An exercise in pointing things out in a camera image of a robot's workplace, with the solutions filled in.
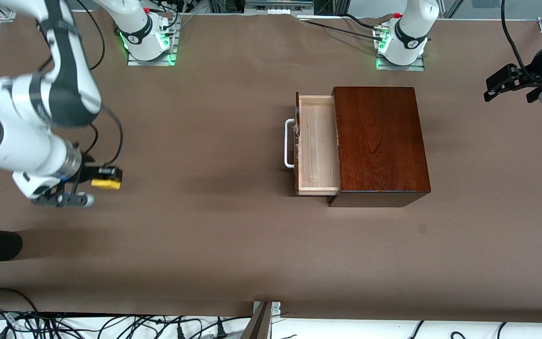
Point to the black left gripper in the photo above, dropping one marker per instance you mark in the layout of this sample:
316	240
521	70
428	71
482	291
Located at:
534	78

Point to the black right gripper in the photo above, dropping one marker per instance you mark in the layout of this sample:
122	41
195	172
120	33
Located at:
88	169

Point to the yellow cube block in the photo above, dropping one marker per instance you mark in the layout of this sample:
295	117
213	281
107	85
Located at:
106	184

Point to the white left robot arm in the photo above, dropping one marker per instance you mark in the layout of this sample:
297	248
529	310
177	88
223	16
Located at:
407	37

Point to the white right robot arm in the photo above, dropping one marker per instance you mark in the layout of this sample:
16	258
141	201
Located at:
26	150

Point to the dark brown wooden cabinet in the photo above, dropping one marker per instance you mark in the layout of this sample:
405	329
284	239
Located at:
379	141

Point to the brown table cover sheet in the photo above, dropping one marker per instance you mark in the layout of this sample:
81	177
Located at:
252	245

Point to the grey device with ports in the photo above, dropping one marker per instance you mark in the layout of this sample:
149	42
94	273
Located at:
261	4

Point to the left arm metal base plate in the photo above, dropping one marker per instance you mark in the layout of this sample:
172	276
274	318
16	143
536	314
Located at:
400	68

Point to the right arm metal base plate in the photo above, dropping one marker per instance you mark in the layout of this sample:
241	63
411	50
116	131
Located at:
153	62

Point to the aluminium camera post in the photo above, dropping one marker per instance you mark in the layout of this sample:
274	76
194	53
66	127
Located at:
259	325

